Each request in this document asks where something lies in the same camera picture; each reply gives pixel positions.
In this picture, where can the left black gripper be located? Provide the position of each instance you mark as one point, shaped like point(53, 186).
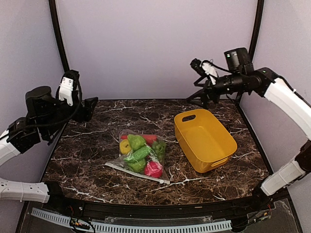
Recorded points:
point(80, 116)

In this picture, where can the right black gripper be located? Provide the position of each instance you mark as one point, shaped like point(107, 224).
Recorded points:
point(208, 88)

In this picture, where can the red carrot with leaves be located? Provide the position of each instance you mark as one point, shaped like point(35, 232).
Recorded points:
point(156, 144)

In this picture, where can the green grape bunch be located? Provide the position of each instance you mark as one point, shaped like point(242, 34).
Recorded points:
point(156, 157)

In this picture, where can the yellow lemon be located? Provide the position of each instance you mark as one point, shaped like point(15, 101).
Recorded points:
point(125, 147)

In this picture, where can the green pear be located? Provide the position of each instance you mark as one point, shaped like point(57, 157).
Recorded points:
point(136, 141)

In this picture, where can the green bitter cucumber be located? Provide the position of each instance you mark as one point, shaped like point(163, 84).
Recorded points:
point(138, 155)

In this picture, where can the polka dot zip bag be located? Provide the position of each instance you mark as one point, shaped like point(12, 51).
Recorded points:
point(120, 164)

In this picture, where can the red apple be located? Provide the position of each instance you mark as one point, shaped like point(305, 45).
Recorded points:
point(153, 169)

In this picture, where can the green apple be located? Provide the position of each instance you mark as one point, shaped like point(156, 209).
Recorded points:
point(137, 166)

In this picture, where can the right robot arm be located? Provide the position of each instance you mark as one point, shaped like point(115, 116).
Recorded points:
point(291, 119)

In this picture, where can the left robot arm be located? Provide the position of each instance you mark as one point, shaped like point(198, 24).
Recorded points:
point(45, 119)

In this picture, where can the yellow plastic basket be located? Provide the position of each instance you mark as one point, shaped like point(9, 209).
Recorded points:
point(204, 140)

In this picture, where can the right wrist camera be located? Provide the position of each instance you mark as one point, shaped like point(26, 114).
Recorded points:
point(205, 70)

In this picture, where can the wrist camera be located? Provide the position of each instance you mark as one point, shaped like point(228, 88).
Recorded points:
point(205, 70)
point(68, 88)

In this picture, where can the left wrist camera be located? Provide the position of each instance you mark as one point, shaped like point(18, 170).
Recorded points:
point(68, 88)

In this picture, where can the right black frame post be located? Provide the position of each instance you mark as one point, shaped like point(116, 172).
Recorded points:
point(256, 28)

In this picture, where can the black frame post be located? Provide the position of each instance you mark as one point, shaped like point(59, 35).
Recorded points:
point(58, 34)
point(256, 28)

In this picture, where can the black front rail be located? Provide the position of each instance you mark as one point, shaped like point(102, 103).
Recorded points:
point(100, 210)

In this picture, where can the left black frame post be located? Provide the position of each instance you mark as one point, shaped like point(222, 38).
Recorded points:
point(58, 34)

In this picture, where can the white slotted cable duct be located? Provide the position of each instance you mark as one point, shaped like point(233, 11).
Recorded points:
point(136, 225)

